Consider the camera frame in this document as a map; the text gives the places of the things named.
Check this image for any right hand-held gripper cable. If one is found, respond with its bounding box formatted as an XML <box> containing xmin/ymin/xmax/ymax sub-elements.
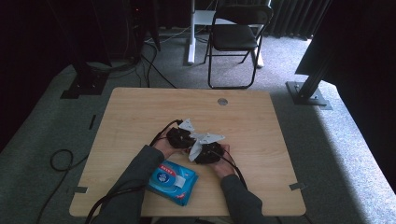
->
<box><xmin>211</xmin><ymin>148</ymin><xmax>250</xmax><ymax>191</ymax></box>

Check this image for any white floor cable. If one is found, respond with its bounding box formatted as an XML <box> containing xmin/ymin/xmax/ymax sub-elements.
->
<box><xmin>145</xmin><ymin>25</ymin><xmax>191</xmax><ymax>45</ymax></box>

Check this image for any looped black floor cable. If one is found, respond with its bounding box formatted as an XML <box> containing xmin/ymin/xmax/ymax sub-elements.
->
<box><xmin>36</xmin><ymin>148</ymin><xmax>90</xmax><ymax>224</ymax></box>

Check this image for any black equipment tower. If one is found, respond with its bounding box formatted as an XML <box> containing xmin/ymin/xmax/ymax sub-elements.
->
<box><xmin>123</xmin><ymin>0</ymin><xmax>162</xmax><ymax>61</ymax></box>

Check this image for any black folding chair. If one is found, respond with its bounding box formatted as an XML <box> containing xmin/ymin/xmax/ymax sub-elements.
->
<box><xmin>204</xmin><ymin>4</ymin><xmax>275</xmax><ymax>91</ymax></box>

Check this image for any person's right hand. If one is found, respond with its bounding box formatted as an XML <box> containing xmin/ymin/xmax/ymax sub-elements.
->
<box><xmin>207</xmin><ymin>145</ymin><xmax>237</xmax><ymax>180</ymax></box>

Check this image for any dark pleated curtain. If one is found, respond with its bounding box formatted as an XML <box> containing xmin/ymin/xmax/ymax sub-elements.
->
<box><xmin>266</xmin><ymin>0</ymin><xmax>332</xmax><ymax>40</ymax></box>

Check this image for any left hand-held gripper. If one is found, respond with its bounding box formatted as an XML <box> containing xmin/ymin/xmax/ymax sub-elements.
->
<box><xmin>166</xmin><ymin>118</ymin><xmax>197</xmax><ymax>149</ymax></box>

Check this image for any blue wet wipes pack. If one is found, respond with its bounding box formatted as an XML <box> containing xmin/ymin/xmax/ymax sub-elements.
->
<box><xmin>146</xmin><ymin>160</ymin><xmax>199</xmax><ymax>207</ymax></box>

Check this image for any black stand with square base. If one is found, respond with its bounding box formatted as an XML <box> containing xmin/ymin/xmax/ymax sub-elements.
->
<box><xmin>46</xmin><ymin>0</ymin><xmax>110</xmax><ymax>100</ymax></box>

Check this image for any black stand with grey base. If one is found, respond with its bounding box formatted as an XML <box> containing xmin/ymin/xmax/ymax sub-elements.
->
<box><xmin>285</xmin><ymin>52</ymin><xmax>333</xmax><ymax>111</ymax></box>

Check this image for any person's left hand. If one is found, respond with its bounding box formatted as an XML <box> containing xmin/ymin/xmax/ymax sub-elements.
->
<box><xmin>154</xmin><ymin>136</ymin><xmax>188</xmax><ymax>160</ymax></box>

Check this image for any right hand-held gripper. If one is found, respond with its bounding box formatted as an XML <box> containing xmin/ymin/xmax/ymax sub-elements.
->
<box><xmin>189</xmin><ymin>133</ymin><xmax>226</xmax><ymax>165</ymax></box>

